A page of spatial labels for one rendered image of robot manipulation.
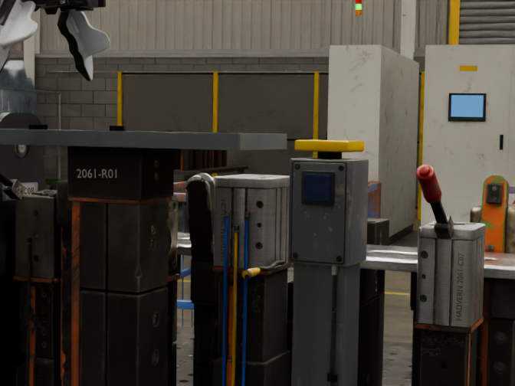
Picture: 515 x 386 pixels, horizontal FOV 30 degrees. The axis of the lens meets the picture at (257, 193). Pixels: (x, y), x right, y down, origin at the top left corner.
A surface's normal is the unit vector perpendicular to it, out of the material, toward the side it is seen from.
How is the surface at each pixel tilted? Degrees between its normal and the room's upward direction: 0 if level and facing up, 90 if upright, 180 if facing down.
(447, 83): 90
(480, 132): 90
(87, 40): 122
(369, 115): 90
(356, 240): 90
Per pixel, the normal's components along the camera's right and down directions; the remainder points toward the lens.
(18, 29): -0.46, -0.51
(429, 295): -0.39, 0.05
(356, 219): 0.92, 0.04
